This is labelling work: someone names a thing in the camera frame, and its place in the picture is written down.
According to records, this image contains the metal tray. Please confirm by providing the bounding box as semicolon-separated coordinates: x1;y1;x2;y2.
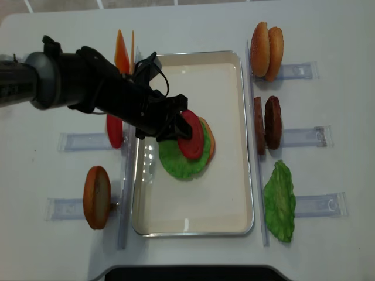
131;51;254;237

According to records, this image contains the bun slice on tray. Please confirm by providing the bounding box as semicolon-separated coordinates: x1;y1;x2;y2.
199;117;216;163

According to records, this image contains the orange cheese slice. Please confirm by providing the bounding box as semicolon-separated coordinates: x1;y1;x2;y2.
114;29;130;74
129;31;135;74

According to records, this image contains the red tomato slice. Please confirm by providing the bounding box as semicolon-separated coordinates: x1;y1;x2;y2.
106;114;124;149
178;110;204;160

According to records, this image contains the orange cheese slice back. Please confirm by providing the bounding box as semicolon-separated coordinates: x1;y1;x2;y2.
129;31;135;74

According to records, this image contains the green lettuce on rack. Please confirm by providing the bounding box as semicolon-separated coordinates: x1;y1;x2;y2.
263;160;296;243

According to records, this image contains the plain bun slice right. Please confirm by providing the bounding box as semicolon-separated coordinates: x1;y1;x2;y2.
265;27;284;82

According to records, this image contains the dark meat patty right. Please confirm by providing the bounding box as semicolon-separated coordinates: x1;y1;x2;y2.
264;96;282;150

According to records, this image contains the red tomato slice front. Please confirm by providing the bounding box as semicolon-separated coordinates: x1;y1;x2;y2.
178;110;204;160

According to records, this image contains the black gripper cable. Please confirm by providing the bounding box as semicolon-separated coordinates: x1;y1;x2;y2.
133;51;171;99

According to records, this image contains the brown meat patty left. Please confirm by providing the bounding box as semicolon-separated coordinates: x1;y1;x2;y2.
254;97;265;155

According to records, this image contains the black device at bottom edge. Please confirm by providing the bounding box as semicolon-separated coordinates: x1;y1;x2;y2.
105;266;286;280

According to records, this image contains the orange cheese slice front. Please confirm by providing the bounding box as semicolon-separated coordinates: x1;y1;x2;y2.
114;29;130;74

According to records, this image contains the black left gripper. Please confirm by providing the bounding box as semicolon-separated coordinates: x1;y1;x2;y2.
128;94;192;141

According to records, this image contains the clear left acrylic rack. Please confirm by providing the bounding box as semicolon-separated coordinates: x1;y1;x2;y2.
45;124;136;250

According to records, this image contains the sesame bun top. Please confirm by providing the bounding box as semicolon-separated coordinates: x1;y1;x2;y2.
250;22;270;77

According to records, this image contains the green lettuce on tray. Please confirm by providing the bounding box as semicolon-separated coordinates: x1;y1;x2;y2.
159;121;210;179

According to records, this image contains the red tomato slice back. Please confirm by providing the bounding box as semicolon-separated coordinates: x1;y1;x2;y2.
106;114;124;149

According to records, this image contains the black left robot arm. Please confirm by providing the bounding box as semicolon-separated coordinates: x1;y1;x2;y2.
1;36;193;141

